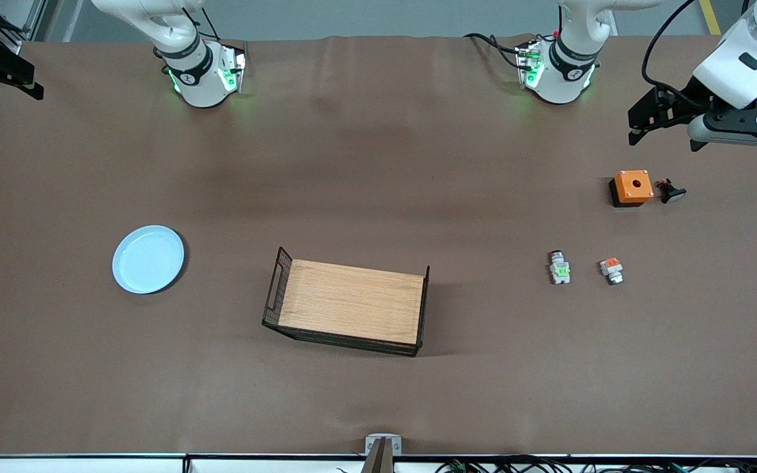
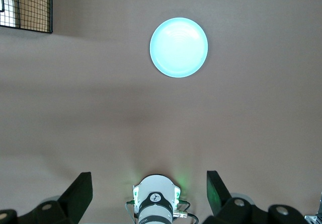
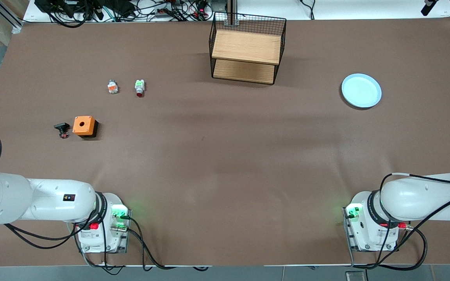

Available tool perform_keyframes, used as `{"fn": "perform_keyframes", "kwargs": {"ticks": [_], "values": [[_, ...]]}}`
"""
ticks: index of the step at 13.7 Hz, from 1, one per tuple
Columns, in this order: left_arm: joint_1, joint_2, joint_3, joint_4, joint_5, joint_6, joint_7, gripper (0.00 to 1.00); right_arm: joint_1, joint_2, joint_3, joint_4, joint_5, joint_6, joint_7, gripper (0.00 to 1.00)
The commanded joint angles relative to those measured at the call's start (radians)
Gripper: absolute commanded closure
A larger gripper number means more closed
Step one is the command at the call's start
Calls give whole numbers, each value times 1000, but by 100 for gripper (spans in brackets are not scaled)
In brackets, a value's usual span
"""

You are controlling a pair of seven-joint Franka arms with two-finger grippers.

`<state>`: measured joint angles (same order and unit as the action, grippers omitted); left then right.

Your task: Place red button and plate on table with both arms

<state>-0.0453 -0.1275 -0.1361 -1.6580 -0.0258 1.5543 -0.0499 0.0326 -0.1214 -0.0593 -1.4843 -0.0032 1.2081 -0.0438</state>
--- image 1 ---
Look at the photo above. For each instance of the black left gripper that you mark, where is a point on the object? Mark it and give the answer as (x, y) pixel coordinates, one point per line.
(682, 105)

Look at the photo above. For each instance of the push button with green block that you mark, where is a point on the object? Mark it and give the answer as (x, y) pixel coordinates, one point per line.
(559, 269)

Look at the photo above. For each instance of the light blue round plate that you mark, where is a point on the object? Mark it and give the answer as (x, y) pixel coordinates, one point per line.
(148, 259)

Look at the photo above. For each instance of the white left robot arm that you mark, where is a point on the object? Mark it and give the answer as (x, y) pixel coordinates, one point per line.
(566, 85)

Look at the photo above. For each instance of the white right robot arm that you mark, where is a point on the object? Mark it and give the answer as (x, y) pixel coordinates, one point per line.
(201, 89)

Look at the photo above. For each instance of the black push button clear cap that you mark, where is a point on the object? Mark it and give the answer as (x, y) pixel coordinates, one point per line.
(671, 192)

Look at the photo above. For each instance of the push button with orange block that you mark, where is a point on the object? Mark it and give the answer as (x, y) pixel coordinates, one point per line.
(611, 269)

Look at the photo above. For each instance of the orange box with round hole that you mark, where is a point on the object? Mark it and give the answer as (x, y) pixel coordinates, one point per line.
(633, 187)

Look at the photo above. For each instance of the brown table cover sheet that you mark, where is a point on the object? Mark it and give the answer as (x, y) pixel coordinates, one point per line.
(155, 394)

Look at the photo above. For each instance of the aluminium frame profile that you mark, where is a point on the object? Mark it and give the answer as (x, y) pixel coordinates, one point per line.
(30, 20)

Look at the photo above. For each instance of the grey metal bracket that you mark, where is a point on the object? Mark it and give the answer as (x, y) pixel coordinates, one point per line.
(391, 441)

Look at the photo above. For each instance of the dark camera pole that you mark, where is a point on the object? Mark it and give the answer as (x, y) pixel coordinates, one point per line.
(378, 460)

